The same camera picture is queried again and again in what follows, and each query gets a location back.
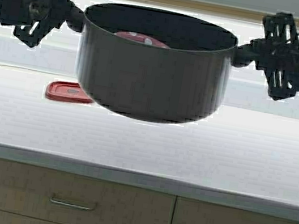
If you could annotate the dark grey cooking pot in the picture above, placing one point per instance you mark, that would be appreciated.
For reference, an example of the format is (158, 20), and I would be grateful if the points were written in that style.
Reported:
(184, 83)

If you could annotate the red plastic container lid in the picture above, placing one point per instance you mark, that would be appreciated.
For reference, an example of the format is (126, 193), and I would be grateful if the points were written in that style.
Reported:
(67, 92)

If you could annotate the lower left wooden drawer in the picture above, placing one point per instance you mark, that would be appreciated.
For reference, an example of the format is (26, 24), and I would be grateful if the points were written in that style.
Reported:
(65, 198)

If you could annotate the red polka dot plate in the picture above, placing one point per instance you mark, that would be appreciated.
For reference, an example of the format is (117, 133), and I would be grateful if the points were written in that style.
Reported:
(141, 38)

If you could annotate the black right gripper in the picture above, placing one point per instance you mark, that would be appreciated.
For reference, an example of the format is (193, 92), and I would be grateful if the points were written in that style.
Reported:
(282, 72)

